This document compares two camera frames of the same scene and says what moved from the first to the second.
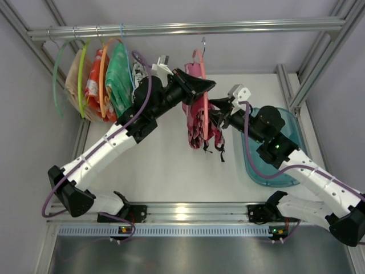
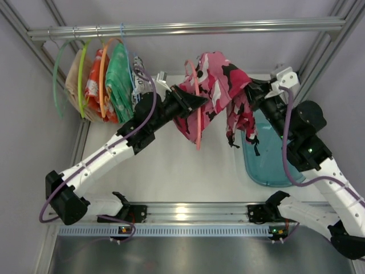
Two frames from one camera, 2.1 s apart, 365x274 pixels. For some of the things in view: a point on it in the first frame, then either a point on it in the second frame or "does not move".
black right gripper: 225,115 -> 257,93
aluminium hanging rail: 185,29 does not move
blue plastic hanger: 122,26 does not move
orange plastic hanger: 101,71 does not move
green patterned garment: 118,80 does not move
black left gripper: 183,84 -> 182,100
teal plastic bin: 262,170 does not move
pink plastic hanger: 205,101 -> 199,146
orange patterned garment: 92,91 does not move
